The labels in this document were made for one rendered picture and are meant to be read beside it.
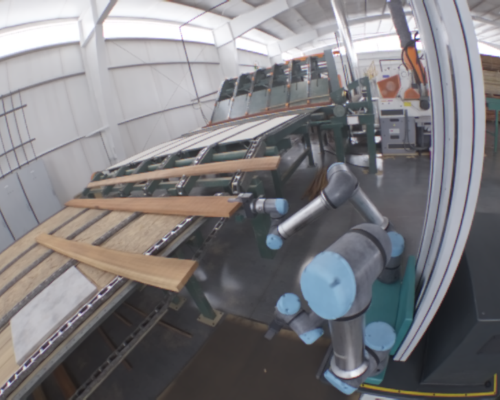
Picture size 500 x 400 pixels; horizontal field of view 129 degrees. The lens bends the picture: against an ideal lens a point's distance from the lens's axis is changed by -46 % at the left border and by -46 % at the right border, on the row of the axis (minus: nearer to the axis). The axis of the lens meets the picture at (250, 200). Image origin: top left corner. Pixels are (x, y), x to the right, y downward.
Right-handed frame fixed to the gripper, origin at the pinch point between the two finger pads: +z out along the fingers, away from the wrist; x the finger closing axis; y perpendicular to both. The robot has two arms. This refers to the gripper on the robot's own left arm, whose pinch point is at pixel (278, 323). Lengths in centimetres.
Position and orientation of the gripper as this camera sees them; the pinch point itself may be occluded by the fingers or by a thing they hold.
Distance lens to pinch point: 105.6
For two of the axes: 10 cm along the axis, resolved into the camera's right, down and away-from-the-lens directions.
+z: -0.1, 7.1, 7.1
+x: -6.0, 5.6, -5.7
